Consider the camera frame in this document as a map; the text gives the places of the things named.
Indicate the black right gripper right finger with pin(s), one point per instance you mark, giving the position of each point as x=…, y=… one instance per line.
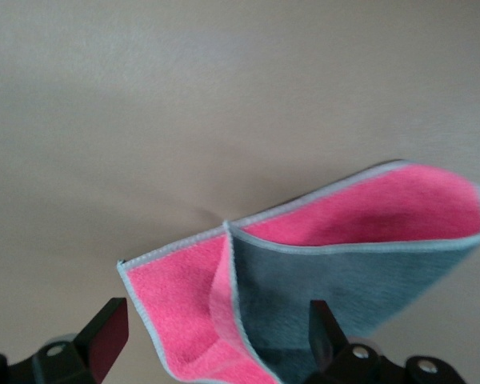
x=328, y=348

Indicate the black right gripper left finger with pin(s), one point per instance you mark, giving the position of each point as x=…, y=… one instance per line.
x=104, y=340

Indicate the pink and grey towel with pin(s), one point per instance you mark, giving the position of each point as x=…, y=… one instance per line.
x=176, y=300

